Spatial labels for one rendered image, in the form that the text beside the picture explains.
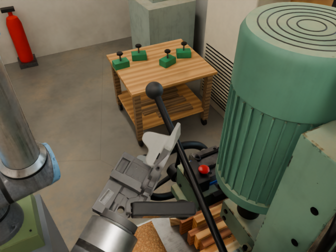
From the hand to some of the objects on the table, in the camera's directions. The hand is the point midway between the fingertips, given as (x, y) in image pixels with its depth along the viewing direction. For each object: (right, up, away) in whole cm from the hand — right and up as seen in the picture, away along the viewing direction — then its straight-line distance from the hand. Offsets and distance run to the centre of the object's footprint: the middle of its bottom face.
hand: (174, 139), depth 60 cm
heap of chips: (-7, -29, +15) cm, 34 cm away
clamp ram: (+13, -19, +26) cm, 35 cm away
